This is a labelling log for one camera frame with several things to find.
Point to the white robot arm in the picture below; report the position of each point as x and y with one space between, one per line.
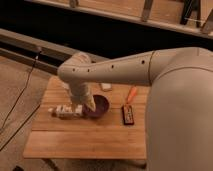
179 109

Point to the wooden table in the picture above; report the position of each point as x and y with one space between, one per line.
103 138

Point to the purple bowl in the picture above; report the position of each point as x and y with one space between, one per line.
102 106

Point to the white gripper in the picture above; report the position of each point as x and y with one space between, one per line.
80 94

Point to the white plastic bottle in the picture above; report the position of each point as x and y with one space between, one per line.
64 111

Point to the orange carrot toy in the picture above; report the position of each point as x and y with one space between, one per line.
131 95

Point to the white sponge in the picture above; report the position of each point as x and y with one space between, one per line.
106 87

